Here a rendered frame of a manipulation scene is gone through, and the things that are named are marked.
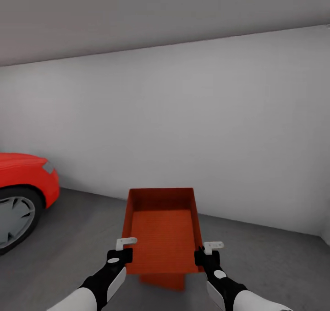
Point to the car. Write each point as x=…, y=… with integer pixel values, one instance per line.
x=28, y=184

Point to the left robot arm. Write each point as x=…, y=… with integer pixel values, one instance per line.
x=97, y=290

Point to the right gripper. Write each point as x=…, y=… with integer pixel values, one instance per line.
x=201, y=259

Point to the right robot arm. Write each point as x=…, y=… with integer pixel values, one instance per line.
x=225, y=292

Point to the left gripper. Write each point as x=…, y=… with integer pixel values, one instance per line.
x=126, y=253

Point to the storage box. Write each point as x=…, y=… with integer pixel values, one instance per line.
x=173, y=281
x=165, y=223

